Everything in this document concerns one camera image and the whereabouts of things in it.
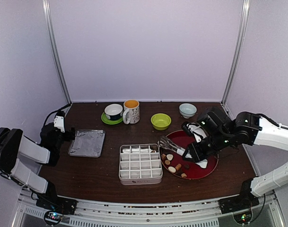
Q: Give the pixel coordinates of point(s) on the white metal tongs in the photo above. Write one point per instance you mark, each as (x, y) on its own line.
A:
(172, 147)

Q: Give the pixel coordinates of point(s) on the right aluminium frame post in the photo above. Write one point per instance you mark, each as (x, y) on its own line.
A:
(240, 40)

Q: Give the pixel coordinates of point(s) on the aluminium front rail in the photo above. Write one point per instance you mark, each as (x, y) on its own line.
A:
(204, 213)

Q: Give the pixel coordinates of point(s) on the left aluminium frame post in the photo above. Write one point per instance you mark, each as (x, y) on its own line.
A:
(55, 53)

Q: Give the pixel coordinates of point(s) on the red round tray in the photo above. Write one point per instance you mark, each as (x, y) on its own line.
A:
(195, 172)

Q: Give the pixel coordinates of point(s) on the silver divided tin box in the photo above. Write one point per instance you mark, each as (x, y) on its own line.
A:
(139, 166)

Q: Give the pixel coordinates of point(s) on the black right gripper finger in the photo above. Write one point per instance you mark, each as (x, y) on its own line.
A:
(193, 158)
(194, 148)

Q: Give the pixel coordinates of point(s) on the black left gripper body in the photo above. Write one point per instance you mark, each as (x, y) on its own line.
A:
(68, 136)

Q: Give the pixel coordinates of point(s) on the brown cylinder chocolate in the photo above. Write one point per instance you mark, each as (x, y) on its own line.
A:
(178, 166)

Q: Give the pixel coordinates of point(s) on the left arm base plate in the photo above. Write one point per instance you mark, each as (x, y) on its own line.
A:
(60, 205)

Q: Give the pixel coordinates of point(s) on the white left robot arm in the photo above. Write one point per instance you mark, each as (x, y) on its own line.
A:
(14, 144)

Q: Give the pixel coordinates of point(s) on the green saucer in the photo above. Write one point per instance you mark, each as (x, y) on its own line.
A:
(110, 121)

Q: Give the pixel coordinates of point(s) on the aluminium frame post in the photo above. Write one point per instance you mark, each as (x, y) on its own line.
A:
(240, 40)
(55, 53)

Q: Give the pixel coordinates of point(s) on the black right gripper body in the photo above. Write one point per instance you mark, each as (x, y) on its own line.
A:
(218, 141)

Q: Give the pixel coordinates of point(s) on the pale blue ceramic bowl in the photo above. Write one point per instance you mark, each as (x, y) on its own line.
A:
(187, 110)

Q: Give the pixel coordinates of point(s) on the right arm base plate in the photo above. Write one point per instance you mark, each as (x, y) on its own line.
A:
(237, 203)

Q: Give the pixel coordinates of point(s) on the bunny print tin lid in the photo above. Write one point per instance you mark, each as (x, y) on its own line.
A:
(87, 143)

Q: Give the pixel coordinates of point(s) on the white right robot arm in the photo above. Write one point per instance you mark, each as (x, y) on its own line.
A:
(263, 134)

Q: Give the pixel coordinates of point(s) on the dark white-lined cup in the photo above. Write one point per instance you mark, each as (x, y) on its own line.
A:
(114, 111)

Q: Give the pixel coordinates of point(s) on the lime green bowl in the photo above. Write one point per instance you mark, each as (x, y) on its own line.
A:
(160, 121)

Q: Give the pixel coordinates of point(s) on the white patterned mug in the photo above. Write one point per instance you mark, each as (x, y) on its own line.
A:
(131, 114)

